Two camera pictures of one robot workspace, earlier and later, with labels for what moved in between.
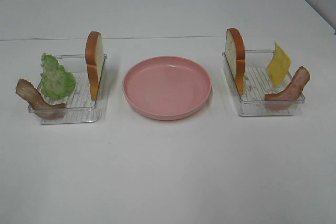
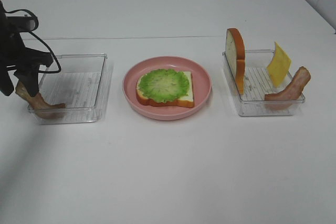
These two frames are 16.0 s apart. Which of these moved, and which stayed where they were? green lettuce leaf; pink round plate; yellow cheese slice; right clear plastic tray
Moved: green lettuce leaf
Stayed: pink round plate; right clear plastic tray; yellow cheese slice
